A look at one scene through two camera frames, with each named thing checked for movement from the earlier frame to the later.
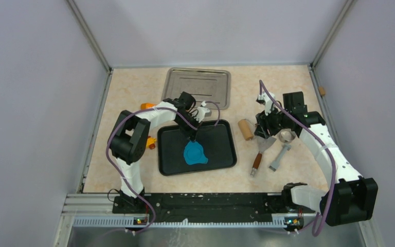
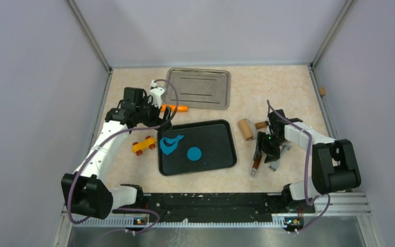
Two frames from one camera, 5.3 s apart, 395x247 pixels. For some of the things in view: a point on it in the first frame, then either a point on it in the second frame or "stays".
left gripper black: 190,134 to 147,102
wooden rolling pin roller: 245,129 stays
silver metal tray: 206,85 stays
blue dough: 193,154 to 166,148
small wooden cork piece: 322,91 stays
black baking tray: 217,139 stays
